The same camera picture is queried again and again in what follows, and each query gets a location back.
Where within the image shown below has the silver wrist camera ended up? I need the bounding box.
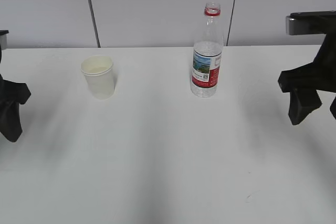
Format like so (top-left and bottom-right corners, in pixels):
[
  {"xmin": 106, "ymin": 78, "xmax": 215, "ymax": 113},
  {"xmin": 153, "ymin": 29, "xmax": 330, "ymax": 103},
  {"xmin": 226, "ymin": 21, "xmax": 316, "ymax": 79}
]
[
  {"xmin": 0, "ymin": 30, "xmax": 9, "ymax": 50},
  {"xmin": 286, "ymin": 10, "xmax": 335, "ymax": 36}
]

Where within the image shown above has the clear plastic water bottle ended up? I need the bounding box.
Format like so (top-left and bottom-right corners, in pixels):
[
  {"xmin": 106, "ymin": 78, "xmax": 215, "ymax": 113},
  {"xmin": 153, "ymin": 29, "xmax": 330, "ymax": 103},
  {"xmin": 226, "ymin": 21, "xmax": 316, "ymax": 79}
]
[{"xmin": 191, "ymin": 2, "xmax": 224, "ymax": 98}]

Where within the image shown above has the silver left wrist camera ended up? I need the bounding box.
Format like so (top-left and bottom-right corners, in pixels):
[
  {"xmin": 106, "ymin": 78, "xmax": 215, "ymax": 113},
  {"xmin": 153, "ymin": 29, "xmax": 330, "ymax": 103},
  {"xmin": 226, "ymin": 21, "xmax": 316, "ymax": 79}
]
[{"xmin": 0, "ymin": 30, "xmax": 9, "ymax": 50}]

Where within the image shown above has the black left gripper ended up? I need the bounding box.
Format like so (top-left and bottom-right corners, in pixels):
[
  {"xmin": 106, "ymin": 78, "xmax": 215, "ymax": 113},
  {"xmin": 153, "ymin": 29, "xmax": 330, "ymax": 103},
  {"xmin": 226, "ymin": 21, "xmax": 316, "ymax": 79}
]
[{"xmin": 1, "ymin": 76, "xmax": 31, "ymax": 142}]

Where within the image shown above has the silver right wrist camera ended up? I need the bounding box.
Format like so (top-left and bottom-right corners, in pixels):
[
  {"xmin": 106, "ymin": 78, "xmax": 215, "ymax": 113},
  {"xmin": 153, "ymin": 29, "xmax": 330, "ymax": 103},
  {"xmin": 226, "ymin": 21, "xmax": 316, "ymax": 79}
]
[{"xmin": 286, "ymin": 10, "xmax": 335, "ymax": 36}]

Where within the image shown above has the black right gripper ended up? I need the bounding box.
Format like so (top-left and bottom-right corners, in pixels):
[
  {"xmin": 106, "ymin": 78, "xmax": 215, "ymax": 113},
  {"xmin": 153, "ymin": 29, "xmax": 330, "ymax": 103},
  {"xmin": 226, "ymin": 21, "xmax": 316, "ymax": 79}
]
[{"xmin": 278, "ymin": 34, "xmax": 336, "ymax": 125}]

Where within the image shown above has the white paper cup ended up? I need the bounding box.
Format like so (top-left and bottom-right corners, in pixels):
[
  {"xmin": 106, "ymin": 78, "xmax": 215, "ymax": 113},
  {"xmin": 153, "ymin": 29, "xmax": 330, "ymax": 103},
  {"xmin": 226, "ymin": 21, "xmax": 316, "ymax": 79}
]
[{"xmin": 80, "ymin": 55, "xmax": 115, "ymax": 100}]

